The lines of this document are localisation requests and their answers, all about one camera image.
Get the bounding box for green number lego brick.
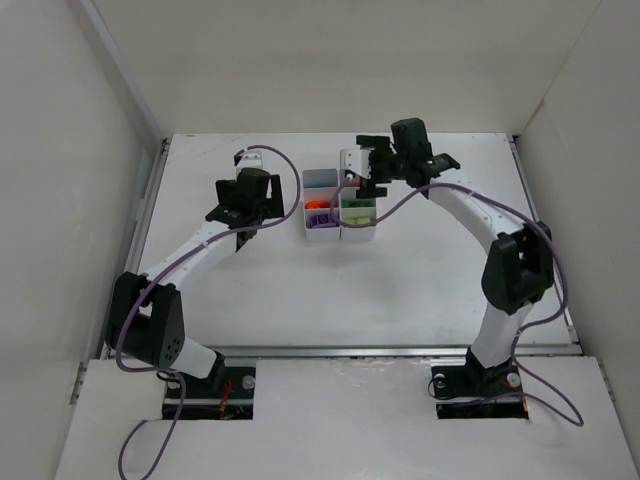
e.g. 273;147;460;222
341;200;372;209

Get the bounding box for orange round lego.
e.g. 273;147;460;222
305;200;330;210

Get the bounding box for purple arch lego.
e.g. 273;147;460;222
309;213;339;229

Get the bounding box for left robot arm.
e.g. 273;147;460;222
105;167;285;384

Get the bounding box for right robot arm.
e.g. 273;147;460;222
344;118;554;384

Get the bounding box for right white divided container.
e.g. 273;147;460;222
338;177;377;241

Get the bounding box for white divided container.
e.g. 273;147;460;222
302;168;340;243
338;177;377;241

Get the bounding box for left white divided container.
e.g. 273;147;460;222
302;168;340;243

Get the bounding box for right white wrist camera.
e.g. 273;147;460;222
340;148;371;180

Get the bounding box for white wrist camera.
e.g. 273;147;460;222
233;150;264;176
340;148;371;180

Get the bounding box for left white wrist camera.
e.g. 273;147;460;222
233;150;264;176

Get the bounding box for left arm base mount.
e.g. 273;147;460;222
179;360;257;421

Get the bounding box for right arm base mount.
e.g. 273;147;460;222
427;361;529;420

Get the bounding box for aluminium rail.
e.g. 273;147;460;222
206;335;583;359

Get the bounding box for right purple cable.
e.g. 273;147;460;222
331;174;586;427

